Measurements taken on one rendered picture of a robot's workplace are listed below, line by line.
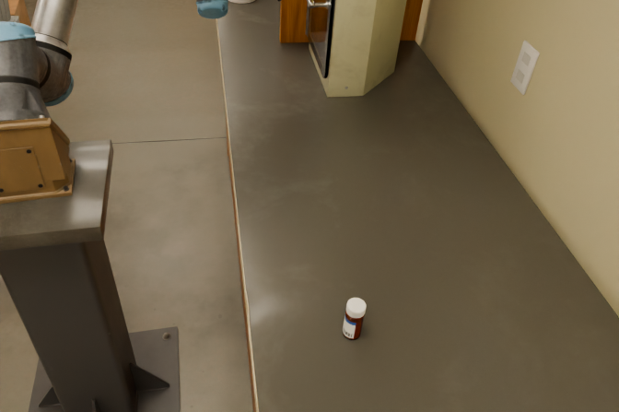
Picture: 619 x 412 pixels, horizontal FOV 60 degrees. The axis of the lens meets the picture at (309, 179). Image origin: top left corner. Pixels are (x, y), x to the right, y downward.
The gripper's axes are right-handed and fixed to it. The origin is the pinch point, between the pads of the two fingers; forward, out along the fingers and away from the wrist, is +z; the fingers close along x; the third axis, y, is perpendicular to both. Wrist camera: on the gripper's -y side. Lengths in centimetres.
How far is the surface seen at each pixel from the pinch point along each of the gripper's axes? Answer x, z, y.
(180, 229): 41, -49, -131
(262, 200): -48, -22, -37
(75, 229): -53, -61, -37
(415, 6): 32, 40, -25
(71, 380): -47, -76, -101
